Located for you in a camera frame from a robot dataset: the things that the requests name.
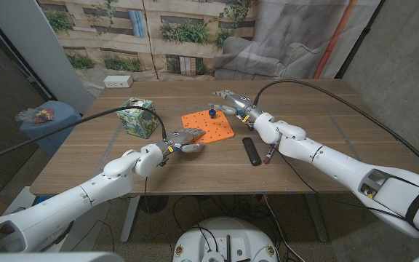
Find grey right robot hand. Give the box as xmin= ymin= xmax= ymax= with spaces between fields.
xmin=212 ymin=89 xmax=265 ymax=128

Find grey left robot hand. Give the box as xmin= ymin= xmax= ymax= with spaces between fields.
xmin=154 ymin=127 xmax=207 ymax=161

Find orange peg board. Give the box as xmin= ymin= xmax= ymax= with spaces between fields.
xmin=180 ymin=108 xmax=236 ymax=145

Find black TV remote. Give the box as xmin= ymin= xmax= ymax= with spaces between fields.
xmin=242 ymin=136 xmax=263 ymax=167

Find floral tissue box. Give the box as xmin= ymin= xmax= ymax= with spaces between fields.
xmin=116 ymin=96 xmax=161 ymax=140

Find red marker white cap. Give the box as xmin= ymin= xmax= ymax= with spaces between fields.
xmin=263 ymin=143 xmax=278 ymax=165

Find round black floor fan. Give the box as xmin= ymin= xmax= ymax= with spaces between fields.
xmin=139 ymin=195 xmax=169 ymax=215

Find printed fabric backdrop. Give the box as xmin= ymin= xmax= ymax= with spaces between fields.
xmin=36 ymin=0 xmax=382 ymax=98

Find white power strip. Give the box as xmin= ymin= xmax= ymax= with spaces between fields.
xmin=103 ymin=74 xmax=134 ymax=89

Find grey table leg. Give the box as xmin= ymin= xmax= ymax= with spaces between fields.
xmin=120 ymin=195 xmax=141 ymax=244
xmin=303 ymin=192 xmax=329 ymax=243

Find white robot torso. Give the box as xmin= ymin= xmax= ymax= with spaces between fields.
xmin=172 ymin=216 xmax=279 ymax=262

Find blue round stool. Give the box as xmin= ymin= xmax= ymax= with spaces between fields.
xmin=19 ymin=100 xmax=82 ymax=157

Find black backdrop stand pole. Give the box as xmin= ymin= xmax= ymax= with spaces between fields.
xmin=335 ymin=0 xmax=387 ymax=79

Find plastic bag colourful toys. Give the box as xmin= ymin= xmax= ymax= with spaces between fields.
xmin=15 ymin=106 xmax=56 ymax=124

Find white robot head rim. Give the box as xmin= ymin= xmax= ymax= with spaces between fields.
xmin=0 ymin=250 xmax=125 ymax=262

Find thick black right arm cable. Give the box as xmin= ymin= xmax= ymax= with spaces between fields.
xmin=252 ymin=79 xmax=419 ymax=184

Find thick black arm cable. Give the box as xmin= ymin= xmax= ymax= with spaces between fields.
xmin=252 ymin=79 xmax=419 ymax=184
xmin=0 ymin=106 xmax=168 ymax=167

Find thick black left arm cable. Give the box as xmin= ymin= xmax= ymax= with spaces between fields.
xmin=0 ymin=106 xmax=168 ymax=167

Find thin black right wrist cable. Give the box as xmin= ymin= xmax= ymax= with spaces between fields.
xmin=276 ymin=151 xmax=419 ymax=254

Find white floor cable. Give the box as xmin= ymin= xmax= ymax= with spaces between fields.
xmin=263 ymin=194 xmax=298 ymax=262

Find white wall panel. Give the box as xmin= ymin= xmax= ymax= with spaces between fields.
xmin=0 ymin=0 xmax=96 ymax=114

